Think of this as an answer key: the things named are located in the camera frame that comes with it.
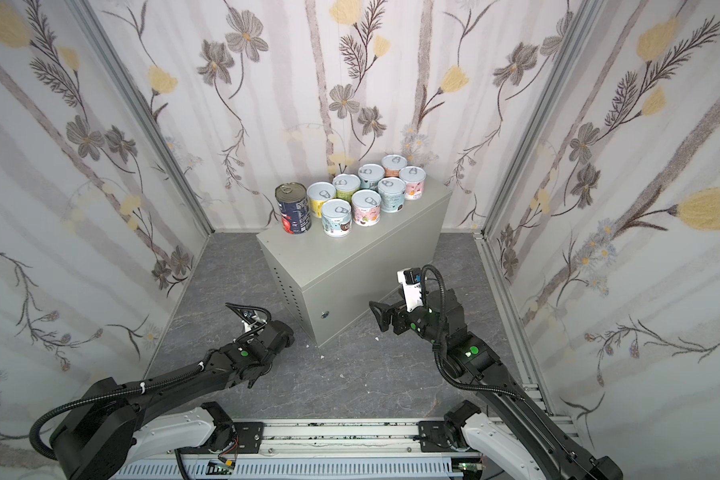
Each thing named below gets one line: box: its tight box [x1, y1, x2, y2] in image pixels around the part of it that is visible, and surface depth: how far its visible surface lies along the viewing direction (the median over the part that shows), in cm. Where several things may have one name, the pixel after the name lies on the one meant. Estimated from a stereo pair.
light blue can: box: [377, 177, 406, 213], surface depth 78 cm
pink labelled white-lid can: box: [352, 189, 382, 227], surface depth 74 cm
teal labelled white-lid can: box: [358, 163, 385, 190], surface depth 81 cm
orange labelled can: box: [381, 154, 407, 178], surface depth 85 cm
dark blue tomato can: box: [275, 182, 312, 234], surface depth 69 cm
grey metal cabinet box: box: [256, 187, 452, 347], surface depth 76 cm
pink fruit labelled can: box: [399, 166, 427, 201], surface depth 81 cm
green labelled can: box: [332, 173, 361, 203], surface depth 78 cm
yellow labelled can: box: [306, 182, 336, 218], surface depth 76 cm
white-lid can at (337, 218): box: [322, 198, 352, 238], surface depth 72 cm
